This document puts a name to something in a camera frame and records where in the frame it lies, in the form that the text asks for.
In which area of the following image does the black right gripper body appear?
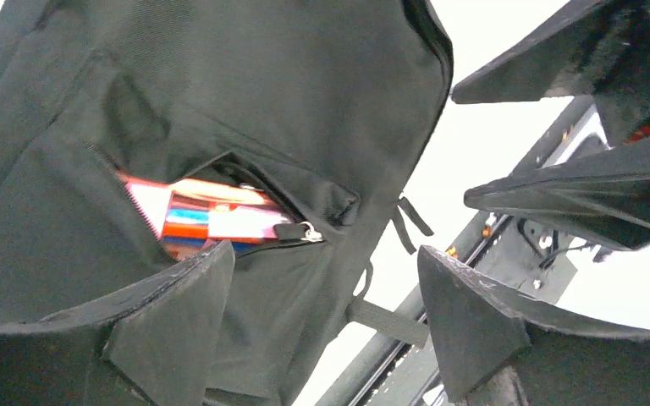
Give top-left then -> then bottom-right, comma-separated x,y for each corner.
593,1 -> 650,146

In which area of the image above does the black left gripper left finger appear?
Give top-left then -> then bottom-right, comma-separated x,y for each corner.
0,242 -> 234,405

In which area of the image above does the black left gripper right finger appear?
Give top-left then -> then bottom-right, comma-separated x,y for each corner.
417,246 -> 650,405

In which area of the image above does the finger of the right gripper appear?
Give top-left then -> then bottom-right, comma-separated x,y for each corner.
452,1 -> 647,104
463,137 -> 650,251

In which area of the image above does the pink pencil case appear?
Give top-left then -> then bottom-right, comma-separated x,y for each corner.
117,171 -> 295,260

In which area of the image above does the black student backpack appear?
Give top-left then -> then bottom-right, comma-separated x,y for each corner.
0,1 -> 454,405

